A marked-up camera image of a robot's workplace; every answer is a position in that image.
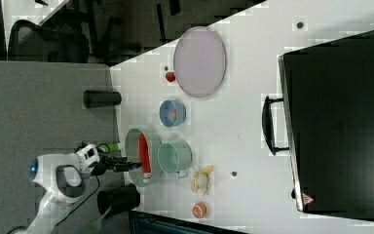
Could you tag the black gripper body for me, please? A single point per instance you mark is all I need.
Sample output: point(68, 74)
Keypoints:
point(102, 165)

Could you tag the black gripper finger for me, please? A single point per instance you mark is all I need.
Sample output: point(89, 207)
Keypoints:
point(125, 167)
point(116, 160)

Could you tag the red plush ketchup bottle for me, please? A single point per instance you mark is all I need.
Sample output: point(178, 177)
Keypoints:
point(143, 155)

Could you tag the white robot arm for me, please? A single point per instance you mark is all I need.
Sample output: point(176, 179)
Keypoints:
point(63, 178)

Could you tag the green plastic strainer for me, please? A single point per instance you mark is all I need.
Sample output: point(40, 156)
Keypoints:
point(131, 151)

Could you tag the green toy fruit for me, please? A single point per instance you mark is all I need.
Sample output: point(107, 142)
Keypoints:
point(110, 147)

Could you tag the green mug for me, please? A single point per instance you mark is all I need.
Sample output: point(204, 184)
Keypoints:
point(175, 158)

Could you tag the blue bowl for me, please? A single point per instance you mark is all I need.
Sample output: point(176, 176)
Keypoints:
point(166, 108)

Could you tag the strawberry in blue bowl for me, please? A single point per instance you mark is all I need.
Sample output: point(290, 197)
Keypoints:
point(173, 115)

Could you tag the peeled toy banana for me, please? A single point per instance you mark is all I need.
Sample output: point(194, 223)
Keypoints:
point(200, 180)

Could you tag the orange slice toy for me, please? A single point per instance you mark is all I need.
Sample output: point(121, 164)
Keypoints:
point(199, 210)

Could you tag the red strawberry on table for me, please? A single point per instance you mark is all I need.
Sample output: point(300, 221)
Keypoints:
point(170, 76)

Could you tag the lavender round plate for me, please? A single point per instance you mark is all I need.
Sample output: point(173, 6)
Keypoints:
point(199, 62)

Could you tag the black office chair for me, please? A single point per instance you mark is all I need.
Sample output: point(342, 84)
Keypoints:
point(31, 42)

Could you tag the black oven box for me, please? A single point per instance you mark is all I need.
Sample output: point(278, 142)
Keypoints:
point(328, 100)

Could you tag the black cylinder post lower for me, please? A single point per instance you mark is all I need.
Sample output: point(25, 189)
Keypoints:
point(118, 200)

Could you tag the blue metal frame rail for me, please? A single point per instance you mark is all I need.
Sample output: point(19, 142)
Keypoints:
point(144, 223)

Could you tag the black oven door handle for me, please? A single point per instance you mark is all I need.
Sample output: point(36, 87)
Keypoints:
point(268, 125)

